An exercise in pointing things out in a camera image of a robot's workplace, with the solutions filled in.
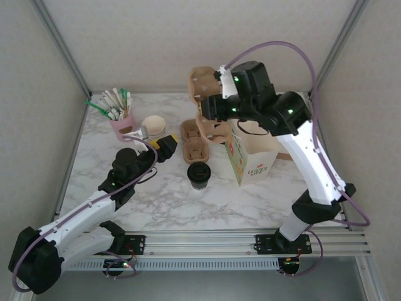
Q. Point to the wooden stirrer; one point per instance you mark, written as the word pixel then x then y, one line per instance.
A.
pixel 120 108

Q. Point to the brown cardboard tray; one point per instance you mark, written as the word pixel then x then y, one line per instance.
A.
pixel 283 155

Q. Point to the green straw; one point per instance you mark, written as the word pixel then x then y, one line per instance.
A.
pixel 97 108
pixel 128 95

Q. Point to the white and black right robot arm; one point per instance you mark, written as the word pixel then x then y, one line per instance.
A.
pixel 313 166

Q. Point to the aluminium front rail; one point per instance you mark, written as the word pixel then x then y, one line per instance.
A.
pixel 200 243

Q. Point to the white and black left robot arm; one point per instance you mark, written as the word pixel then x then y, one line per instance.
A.
pixel 78 222

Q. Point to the white wrapped straw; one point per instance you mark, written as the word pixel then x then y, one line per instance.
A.
pixel 105 106
pixel 116 94
pixel 109 98

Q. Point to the aluminium frame post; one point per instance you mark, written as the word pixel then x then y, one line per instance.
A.
pixel 335 47
pixel 64 47

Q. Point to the white flower print paper bag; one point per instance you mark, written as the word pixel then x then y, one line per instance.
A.
pixel 260 169

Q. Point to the aluminium side rail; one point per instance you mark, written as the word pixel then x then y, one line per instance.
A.
pixel 344 216
pixel 75 147

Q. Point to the pink straw holder cup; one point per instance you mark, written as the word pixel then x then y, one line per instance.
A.
pixel 122 127

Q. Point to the stack of paper cups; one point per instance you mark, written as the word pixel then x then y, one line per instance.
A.
pixel 155 125

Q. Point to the controller board with LED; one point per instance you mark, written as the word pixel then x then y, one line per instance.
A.
pixel 116 265
pixel 289 265

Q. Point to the black lidded coffee cup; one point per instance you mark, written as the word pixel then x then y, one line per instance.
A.
pixel 199 175

